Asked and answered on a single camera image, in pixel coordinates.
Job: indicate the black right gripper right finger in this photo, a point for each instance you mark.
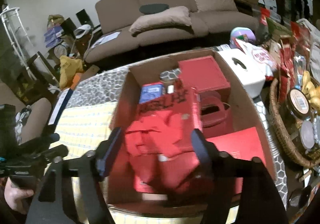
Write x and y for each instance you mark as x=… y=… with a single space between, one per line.
x=206 y=152

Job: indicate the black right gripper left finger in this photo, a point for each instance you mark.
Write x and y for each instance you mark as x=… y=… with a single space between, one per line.
x=97 y=163

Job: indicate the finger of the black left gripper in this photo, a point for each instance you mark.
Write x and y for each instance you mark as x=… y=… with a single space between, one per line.
x=53 y=136
x=48 y=155

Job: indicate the shiny red tote bag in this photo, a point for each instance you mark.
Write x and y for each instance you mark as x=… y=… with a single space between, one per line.
x=159 y=146

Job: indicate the person's left hand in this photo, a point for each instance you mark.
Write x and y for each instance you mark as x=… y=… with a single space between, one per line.
x=14 y=197

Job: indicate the brown chair seat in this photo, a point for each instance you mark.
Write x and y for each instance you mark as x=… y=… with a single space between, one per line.
x=31 y=120

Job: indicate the flat red gift box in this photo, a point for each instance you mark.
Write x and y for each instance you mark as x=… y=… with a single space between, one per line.
x=244 y=144

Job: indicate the dark blue white box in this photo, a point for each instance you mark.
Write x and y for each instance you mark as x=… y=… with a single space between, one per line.
x=60 y=106

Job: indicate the red felt handbag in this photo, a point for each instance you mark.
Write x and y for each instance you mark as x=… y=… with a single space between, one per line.
x=216 y=115

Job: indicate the yellow plastic bag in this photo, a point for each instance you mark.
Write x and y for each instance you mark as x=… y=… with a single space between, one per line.
x=68 y=68

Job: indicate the brown cardboard box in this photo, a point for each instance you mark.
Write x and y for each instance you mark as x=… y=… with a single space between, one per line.
x=120 y=193

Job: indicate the blue red tea carton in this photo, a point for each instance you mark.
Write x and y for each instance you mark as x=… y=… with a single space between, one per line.
x=151 y=91

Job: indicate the red lidded square box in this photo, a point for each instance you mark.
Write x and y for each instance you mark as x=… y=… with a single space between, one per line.
x=204 y=74

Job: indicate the jar with barcode lid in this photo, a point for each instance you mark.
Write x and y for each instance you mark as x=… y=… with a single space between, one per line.
x=297 y=104

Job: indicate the white plastic bag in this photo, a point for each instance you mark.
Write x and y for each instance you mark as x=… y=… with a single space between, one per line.
x=253 y=65

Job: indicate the bananas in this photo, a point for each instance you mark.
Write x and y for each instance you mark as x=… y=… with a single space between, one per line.
x=310 y=91

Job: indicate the papers on sofa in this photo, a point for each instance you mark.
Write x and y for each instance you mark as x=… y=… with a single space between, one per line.
x=106 y=39

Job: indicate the purple round container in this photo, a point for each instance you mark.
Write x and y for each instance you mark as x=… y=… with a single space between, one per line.
x=242 y=33

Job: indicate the white metal rack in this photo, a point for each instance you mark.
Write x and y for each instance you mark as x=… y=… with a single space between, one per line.
x=7 y=14

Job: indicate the beige sofa cushion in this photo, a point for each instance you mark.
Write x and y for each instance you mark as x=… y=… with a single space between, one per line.
x=174 y=16

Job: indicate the black oval pad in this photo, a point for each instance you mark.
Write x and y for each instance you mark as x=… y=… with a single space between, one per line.
x=150 y=9

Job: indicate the brown fabric sofa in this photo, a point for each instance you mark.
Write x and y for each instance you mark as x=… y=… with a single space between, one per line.
x=208 y=17

